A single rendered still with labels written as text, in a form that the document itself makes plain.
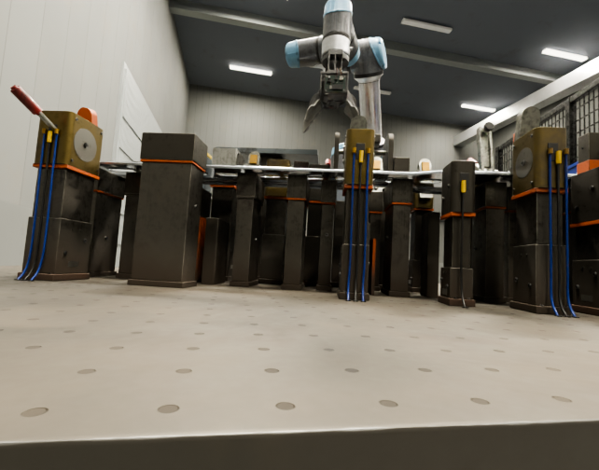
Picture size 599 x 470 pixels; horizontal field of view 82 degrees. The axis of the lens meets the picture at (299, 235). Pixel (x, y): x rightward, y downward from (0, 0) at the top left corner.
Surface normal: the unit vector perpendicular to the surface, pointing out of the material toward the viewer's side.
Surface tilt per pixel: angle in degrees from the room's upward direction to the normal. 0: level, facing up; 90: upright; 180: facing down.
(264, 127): 90
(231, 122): 90
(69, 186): 90
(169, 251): 90
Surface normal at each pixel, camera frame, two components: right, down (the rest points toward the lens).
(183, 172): -0.07, -0.09
